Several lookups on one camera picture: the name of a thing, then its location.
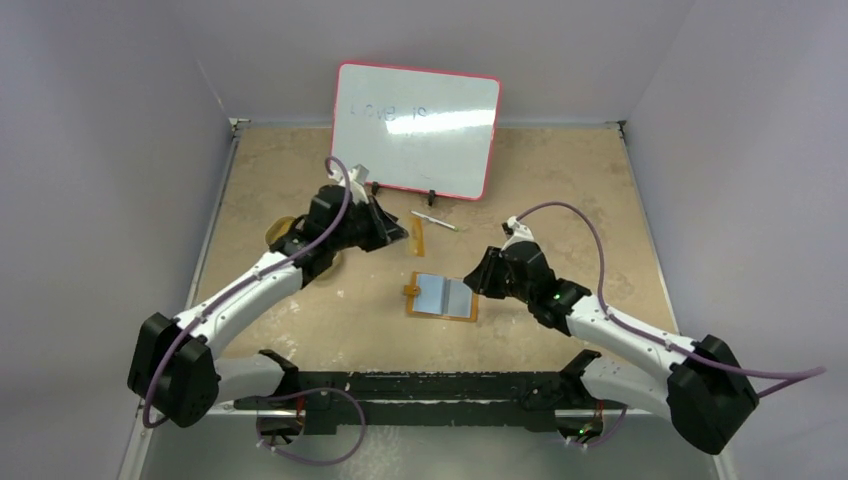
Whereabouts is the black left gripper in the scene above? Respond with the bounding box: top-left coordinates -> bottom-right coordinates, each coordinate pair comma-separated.
330,196 -> 408,254

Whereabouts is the yellow gold credit card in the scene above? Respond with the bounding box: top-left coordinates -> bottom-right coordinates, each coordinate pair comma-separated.
408,215 -> 426,257

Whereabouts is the yellow leather card holder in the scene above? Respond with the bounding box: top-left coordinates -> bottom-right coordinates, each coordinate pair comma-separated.
403,272 -> 479,323

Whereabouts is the beige oval plastic tray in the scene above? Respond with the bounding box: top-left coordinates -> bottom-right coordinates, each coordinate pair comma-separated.
264,215 -> 343,284

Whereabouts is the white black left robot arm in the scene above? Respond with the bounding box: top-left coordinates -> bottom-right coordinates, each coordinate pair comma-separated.
127,185 -> 409,428

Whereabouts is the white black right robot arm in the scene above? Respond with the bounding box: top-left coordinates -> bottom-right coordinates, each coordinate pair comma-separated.
463,241 -> 759,455

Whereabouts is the white marker pen green cap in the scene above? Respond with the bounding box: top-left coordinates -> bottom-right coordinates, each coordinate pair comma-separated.
410,210 -> 459,232

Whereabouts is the pink framed whiteboard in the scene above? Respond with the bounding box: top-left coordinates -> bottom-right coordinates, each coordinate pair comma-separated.
331,62 -> 501,201

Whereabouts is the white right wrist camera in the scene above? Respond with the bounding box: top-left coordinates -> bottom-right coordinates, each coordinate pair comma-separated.
502,216 -> 535,250

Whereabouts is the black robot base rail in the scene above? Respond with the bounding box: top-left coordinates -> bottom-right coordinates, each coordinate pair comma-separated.
234,371 -> 618,440

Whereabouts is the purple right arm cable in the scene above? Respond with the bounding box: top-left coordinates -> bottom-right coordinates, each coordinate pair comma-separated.
503,201 -> 828,452

